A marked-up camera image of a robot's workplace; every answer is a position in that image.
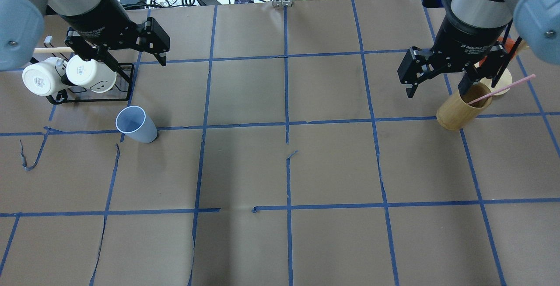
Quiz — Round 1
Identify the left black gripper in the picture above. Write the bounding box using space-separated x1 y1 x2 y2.
59 0 170 86

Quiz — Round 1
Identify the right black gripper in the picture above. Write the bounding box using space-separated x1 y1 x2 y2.
397 15 511 102

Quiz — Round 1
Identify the light blue plastic cup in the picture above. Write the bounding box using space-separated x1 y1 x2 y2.
115 105 158 144

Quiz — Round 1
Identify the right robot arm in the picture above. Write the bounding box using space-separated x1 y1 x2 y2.
397 0 560 98

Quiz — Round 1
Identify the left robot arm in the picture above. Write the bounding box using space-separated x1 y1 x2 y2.
0 0 170 73

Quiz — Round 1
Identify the white mug with face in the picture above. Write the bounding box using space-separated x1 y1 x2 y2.
66 55 117 93

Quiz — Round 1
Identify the orange mug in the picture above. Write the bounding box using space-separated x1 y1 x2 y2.
491 36 526 67

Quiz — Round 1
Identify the white mug left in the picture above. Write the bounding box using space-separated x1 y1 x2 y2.
22 57 70 97

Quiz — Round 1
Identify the black wire mug rack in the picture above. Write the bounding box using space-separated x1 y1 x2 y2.
43 35 135 105

